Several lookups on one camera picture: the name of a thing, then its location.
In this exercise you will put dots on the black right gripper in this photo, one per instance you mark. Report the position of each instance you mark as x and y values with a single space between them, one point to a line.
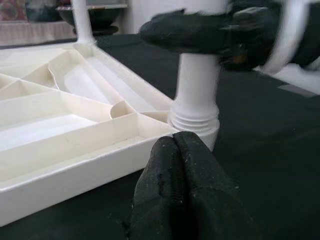
250 35

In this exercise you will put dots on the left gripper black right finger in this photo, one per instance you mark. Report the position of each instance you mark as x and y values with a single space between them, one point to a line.
212 195

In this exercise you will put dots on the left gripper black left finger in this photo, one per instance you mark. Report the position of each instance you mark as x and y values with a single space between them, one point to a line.
155 190

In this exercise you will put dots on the white plastic table leg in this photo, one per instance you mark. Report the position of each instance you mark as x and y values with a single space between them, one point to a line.
82 22
197 82

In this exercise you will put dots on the white plastic table top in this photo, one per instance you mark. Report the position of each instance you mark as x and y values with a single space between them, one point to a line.
62 155

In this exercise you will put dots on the black tablecloth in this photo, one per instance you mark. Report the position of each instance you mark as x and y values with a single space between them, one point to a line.
262 150

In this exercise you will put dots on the black metal bowl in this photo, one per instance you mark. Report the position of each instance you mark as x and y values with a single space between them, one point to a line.
105 16

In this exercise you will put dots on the dark round pot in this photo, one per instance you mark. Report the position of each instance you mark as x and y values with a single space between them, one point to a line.
42 15

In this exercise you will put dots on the beige fringed cloth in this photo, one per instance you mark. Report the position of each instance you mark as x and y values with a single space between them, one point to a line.
37 32

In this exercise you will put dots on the red printed box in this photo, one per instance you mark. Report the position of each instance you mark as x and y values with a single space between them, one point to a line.
12 10

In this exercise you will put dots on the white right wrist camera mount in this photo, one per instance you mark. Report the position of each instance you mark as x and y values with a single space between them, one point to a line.
285 50

